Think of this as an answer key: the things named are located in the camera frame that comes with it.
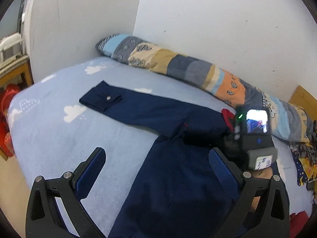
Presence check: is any navy blue work jacket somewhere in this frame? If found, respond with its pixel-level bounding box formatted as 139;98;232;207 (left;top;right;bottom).
79;82;235;237

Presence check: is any red sleeve forearm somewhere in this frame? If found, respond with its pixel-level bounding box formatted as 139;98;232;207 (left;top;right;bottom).
290;211;309;238

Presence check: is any person's right hand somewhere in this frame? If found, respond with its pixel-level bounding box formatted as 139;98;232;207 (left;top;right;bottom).
249;167;275;219

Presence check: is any patchwork long pillow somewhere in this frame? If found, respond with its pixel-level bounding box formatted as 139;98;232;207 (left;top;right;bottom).
96;34;313;143

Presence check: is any grey red patterned cloth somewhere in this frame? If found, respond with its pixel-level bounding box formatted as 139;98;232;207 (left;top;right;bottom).
290;120;316;165

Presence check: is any yellow floral cloth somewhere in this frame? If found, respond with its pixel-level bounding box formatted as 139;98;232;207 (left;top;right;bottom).
294;158;316;186

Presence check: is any wooden headboard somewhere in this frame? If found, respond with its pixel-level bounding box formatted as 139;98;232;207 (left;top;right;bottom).
288;85;317;121

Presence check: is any light blue cloud bedsheet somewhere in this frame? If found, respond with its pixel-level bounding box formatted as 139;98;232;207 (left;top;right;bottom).
8;57;313;237

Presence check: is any red bag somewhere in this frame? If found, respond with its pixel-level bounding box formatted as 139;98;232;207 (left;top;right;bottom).
1;84;21;160

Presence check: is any wooden side table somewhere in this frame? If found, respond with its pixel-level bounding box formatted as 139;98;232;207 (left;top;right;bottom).
1;55;34;88

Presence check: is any white appliance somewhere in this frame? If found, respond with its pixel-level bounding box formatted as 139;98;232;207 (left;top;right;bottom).
1;32;23;65

